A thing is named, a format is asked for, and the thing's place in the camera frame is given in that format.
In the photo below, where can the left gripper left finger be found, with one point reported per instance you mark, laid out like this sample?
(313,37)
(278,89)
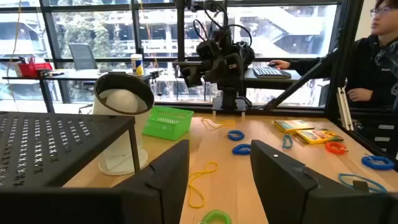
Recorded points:
(140,202)

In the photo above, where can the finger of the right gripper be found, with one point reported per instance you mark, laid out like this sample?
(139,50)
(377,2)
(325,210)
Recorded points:
(228,70)
(191,76)

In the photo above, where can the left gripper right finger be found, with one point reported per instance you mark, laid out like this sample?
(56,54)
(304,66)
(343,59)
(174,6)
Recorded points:
(295,193)

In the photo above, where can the large light blue rubber band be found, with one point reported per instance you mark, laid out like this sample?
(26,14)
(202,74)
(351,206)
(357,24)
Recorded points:
(339,179)

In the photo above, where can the small light blue rubber band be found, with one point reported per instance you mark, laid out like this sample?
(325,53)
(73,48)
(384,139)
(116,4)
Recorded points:
(284,144)

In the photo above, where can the yellow rubber band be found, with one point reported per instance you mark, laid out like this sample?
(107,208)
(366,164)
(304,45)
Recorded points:
(227,123)
(194,175)

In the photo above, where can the green plastic basket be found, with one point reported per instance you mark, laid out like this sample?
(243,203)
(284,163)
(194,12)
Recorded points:
(168,124)

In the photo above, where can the orange coil wristband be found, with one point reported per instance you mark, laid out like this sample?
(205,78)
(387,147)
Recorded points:
(329,149)

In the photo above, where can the yellow crayon box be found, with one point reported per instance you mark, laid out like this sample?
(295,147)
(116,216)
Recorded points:
(315,137)

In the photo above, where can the blue coil wristband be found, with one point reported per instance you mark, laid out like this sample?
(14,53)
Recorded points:
(230,135)
(370,165)
(237,152)

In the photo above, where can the yellow green pencil box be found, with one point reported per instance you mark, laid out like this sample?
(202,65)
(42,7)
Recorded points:
(292,125)

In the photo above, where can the green coil wristband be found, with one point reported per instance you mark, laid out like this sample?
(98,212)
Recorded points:
(217,214)

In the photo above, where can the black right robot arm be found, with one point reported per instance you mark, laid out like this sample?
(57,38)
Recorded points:
(229,96)

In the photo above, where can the grey office chair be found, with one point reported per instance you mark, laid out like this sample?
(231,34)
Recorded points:
(82,56)

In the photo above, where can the black computer keyboard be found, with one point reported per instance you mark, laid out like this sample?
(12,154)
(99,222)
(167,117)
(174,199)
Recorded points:
(270,72)

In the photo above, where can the white cylindrical lamp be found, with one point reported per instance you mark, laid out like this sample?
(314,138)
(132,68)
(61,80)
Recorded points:
(124,149)

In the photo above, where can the white wipes canister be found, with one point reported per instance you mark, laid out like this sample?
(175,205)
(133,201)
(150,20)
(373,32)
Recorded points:
(136,67)

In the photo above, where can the black perforated metal shelf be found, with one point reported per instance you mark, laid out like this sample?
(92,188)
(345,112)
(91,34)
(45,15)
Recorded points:
(62,140)

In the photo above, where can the person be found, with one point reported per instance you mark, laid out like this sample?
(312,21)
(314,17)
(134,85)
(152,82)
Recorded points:
(363,68)

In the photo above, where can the red storage bin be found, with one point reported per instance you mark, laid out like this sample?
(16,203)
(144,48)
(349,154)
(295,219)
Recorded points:
(34,70)

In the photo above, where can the silver aluminium bracket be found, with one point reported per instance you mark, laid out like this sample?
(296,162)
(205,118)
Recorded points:
(345,109)

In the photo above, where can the black window frame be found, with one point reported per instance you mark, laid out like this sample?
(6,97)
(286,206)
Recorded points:
(93,8)

